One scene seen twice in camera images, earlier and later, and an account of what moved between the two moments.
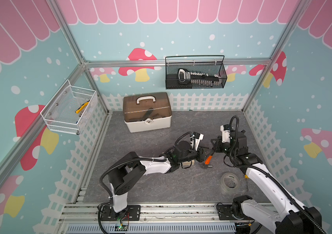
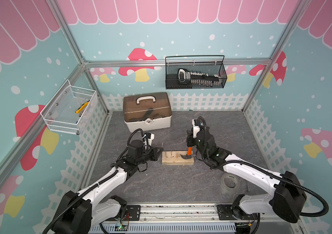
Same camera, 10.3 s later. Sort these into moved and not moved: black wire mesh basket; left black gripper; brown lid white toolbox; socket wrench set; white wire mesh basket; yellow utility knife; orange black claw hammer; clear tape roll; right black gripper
Moved: orange black claw hammer; left black gripper; right black gripper
Not moved: clear tape roll; brown lid white toolbox; socket wrench set; yellow utility knife; black wire mesh basket; white wire mesh basket
